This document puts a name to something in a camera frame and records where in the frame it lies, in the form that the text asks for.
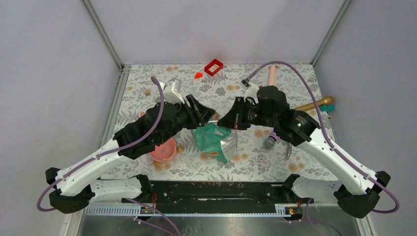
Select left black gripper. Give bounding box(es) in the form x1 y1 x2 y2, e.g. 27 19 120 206
158 95 217 145

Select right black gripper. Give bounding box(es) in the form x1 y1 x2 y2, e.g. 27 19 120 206
217 96 277 130

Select green silver pet food bag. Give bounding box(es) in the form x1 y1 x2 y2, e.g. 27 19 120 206
191 121 238 163

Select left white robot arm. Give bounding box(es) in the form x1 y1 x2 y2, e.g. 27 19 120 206
45 94 216 214

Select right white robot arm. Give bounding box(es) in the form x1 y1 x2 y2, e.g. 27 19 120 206
217 86 391 218

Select pink pet bowl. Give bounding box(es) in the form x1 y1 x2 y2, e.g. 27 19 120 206
149 138 177 164

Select orange red small block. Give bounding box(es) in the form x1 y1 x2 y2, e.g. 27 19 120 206
194 72 204 79

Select purple glitter microphone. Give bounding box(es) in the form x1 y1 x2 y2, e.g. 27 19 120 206
263 131 280 150

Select floral table mat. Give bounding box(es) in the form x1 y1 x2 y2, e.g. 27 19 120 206
103 64 336 182

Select red small box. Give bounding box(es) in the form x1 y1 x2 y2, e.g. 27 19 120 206
204 59 224 76

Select pink cylinder toy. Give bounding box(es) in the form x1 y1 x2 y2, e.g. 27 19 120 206
268 65 276 86

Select metal scissors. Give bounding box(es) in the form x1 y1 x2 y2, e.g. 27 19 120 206
285 143 292 160

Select teal small block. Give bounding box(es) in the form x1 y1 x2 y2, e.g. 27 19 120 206
320 105 335 112

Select gold microphone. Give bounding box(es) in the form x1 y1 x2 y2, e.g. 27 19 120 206
295 96 335 112

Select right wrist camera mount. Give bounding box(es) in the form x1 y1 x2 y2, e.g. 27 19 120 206
241 79 259 104

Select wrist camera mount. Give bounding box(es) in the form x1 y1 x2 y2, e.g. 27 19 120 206
159 78 184 104
241 79 259 104

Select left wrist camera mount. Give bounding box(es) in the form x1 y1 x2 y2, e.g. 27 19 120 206
159 78 184 104

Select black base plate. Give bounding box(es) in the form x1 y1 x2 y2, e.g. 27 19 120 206
134 180 308 214

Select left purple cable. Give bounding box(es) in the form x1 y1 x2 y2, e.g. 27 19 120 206
36 76 165 212

